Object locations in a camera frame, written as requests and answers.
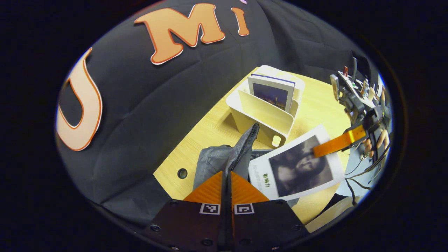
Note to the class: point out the white bookshelf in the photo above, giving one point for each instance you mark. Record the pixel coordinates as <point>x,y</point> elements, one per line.
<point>262,117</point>

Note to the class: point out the person's beige clothing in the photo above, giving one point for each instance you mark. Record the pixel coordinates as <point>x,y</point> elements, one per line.
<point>329,215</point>

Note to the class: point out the grey schoolbag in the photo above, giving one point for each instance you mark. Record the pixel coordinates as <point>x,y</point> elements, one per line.
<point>213,161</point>

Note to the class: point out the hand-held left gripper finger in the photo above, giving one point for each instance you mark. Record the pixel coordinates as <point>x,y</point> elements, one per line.
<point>229,196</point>
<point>224,196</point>

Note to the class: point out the blue spine book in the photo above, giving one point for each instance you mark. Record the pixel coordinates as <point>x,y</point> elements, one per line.
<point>271,94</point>

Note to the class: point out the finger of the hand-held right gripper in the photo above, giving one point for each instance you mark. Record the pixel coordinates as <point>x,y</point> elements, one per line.
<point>339,141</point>

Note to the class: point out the portrait cover book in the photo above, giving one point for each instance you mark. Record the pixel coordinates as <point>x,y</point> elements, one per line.
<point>297,168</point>

